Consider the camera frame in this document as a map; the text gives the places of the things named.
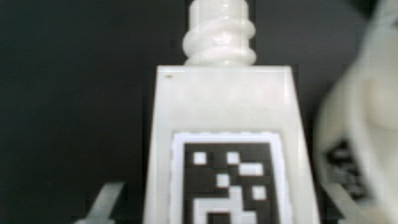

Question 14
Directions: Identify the white stool leg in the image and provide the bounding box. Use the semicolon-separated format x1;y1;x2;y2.
142;0;320;224

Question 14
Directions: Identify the white round stool seat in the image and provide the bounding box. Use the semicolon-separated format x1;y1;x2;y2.
313;13;398;224

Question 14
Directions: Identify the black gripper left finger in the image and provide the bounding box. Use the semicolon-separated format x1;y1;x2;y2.
73;182;125;224

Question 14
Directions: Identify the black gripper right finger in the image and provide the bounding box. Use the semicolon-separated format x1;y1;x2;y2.
322;183;377;224

